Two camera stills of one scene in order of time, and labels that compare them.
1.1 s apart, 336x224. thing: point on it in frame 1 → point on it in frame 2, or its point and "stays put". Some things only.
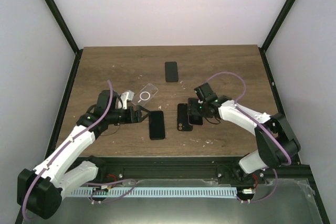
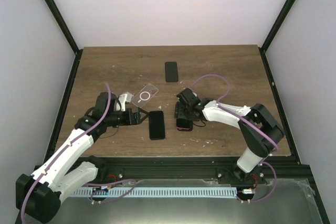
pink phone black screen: x=193 y=112 → x=183 y=124
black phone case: x=182 y=118 stays put
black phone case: x=156 y=125 stays put
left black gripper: x=132 y=119 stays put
